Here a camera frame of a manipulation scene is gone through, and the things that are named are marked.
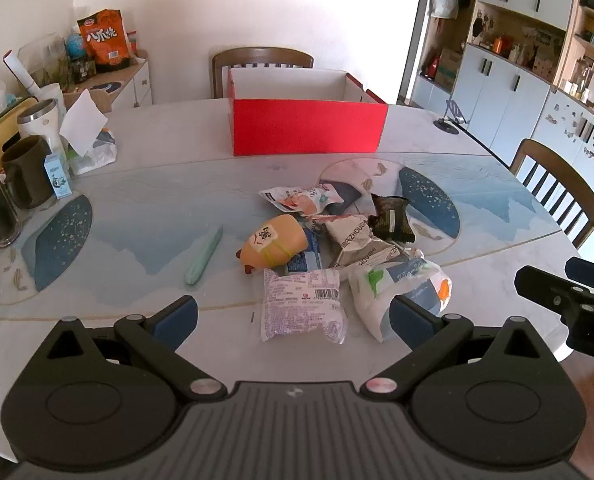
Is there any wooden chair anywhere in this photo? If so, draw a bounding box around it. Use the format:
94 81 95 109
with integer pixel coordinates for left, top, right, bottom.
212 47 315 99
509 138 594 250

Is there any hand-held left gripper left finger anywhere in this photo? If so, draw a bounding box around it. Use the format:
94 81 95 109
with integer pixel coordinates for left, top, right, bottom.
47 295 228 403

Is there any white thermos cup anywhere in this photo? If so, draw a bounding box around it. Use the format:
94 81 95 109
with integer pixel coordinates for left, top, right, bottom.
17 99 68 156

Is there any dark brown mug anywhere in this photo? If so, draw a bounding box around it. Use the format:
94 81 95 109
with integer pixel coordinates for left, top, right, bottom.
0 135 55 210

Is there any small blue white carton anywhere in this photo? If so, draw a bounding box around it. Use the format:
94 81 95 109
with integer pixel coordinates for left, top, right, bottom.
44 154 74 200

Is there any silver brown snack packet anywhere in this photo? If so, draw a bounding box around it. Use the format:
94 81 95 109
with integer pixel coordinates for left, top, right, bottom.
322 214 408 268

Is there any small globe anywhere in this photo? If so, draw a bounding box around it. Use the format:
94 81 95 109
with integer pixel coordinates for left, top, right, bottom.
66 32 88 58

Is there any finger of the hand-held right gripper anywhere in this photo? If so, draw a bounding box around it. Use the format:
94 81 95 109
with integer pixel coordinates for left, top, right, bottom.
565 257 594 294
515 265 594 314

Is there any blue snack packet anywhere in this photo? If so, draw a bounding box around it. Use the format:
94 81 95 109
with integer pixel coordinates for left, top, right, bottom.
284 225 324 275

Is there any phone stand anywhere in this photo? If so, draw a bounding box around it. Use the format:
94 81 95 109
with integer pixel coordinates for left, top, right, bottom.
434 100 470 135

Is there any orange snack bag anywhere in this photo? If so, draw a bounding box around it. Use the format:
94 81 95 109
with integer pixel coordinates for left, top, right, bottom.
77 9 132 73

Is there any brown cardboard box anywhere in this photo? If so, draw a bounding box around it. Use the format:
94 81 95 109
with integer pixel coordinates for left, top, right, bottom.
62 87 115 113

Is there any white orange snack packet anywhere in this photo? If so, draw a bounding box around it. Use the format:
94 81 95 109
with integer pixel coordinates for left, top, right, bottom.
258 186 345 217

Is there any white purple snack packet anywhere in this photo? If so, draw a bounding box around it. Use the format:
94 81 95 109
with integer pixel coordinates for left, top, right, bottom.
259 268 348 345

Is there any patterned desktop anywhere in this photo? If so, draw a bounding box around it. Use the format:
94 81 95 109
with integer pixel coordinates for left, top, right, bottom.
0 95 585 466

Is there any white cabinet with magnets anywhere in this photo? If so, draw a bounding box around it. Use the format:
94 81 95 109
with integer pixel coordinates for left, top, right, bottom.
529 87 594 251

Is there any white side cabinet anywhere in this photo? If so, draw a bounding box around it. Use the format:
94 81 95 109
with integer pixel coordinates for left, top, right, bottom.
92 57 154 111

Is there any orange pig-shaped toy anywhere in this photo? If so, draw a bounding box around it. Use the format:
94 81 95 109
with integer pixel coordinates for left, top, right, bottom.
235 214 310 275

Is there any dark brown snack packet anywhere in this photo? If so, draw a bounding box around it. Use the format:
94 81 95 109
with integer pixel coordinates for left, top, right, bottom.
367 193 416 245

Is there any beige tray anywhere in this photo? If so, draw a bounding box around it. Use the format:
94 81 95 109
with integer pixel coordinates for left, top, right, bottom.
0 97 38 171

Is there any white paper roll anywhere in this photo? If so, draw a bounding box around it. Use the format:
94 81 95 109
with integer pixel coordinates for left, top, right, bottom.
3 50 42 98

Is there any tissue pack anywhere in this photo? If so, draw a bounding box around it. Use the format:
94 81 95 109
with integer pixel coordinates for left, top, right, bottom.
59 89 118 177

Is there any red cardboard box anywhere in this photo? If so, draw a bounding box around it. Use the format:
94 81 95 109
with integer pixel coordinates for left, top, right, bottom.
227 67 389 157

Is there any green printed cardboard box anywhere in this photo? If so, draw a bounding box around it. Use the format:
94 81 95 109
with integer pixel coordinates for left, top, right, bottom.
435 49 462 86

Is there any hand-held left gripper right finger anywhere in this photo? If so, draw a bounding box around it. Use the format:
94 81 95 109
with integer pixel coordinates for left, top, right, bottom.
359 294 540 403

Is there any white blue green packet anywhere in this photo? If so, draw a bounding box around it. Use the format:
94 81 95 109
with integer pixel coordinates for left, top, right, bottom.
349 258 452 343

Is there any clear plastic terrarium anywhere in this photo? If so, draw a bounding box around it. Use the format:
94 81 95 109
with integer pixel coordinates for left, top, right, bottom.
18 34 72 86

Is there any wooden shelf unit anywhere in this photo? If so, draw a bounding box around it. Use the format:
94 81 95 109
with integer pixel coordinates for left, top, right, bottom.
412 0 478 96

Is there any white floor cabinet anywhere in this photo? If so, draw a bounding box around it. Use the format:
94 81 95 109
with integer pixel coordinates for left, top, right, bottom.
449 42 552 156

